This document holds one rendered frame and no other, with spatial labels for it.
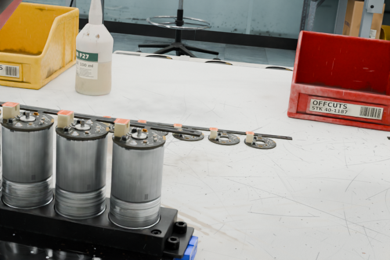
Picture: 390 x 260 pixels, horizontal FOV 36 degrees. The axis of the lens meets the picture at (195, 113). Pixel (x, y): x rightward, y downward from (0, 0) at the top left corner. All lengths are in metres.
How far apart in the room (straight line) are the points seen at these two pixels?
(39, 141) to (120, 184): 0.04
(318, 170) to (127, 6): 4.36
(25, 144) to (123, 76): 0.34
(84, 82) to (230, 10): 4.15
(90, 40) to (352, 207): 0.28
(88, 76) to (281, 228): 0.27
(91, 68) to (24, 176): 0.26
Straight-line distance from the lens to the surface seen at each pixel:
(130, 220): 0.28
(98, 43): 0.54
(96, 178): 0.29
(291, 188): 0.39
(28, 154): 0.29
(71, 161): 0.28
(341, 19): 3.25
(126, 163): 0.27
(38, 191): 0.30
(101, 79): 0.55
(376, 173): 0.44
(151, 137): 0.28
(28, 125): 0.29
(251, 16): 4.68
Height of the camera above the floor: 0.91
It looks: 18 degrees down
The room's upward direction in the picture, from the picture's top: 5 degrees clockwise
